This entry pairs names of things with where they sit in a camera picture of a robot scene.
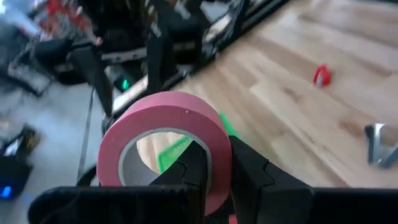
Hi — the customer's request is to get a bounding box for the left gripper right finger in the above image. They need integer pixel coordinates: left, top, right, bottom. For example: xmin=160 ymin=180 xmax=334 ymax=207
xmin=229 ymin=135 xmax=315 ymax=224

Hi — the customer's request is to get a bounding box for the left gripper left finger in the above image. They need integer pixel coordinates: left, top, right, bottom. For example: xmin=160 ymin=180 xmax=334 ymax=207
xmin=149 ymin=139 xmax=213 ymax=224

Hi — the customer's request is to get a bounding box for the pink tape roll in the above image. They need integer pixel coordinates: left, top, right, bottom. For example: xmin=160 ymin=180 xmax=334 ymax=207
xmin=96 ymin=90 xmax=233 ymax=216

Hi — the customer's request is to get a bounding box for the red mini stapler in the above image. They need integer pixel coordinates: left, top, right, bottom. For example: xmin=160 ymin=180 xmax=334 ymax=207
xmin=312 ymin=63 xmax=333 ymax=88

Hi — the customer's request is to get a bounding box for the green plastic basket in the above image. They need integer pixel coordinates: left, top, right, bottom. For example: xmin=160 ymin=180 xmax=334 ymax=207
xmin=157 ymin=111 xmax=242 ymax=175

